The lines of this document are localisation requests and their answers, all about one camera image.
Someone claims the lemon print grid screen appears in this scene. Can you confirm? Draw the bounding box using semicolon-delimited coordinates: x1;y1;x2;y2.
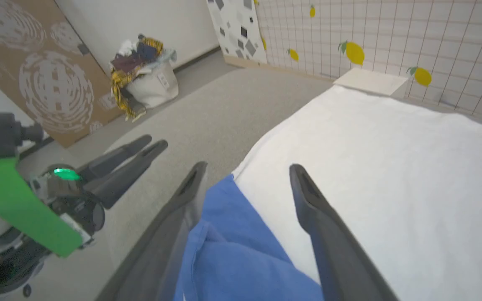
254;0;482;126

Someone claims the white fabric laundry bag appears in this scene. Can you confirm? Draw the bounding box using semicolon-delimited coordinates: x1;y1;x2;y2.
125;62;179;110

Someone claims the maroon cloth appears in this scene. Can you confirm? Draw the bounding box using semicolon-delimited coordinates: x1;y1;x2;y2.
111;54;145;74

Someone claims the white laundry basket with clothes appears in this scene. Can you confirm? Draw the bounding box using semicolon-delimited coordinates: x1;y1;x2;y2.
110;37;164;122

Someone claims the brown panel with white circles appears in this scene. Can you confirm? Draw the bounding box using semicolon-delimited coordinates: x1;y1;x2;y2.
0;0;125;148

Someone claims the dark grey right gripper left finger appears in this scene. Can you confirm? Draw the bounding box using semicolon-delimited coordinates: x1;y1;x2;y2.
97;161;208;301

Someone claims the white panel with grey diamonds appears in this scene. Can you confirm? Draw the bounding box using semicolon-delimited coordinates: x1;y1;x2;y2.
206;0;268;66

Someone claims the white rectangular box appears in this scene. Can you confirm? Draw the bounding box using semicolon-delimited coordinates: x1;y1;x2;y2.
334;68;409;99

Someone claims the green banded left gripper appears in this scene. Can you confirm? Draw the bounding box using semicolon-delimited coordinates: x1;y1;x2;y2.
0;134;169;258

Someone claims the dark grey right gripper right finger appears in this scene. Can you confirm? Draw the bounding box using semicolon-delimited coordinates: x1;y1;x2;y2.
289;163;398;301

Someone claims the navy cloth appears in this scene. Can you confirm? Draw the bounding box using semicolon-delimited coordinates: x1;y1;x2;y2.
136;40;159;62

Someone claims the blue garment with white lining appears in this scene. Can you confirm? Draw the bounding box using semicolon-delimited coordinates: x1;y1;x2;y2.
173;174;324;301

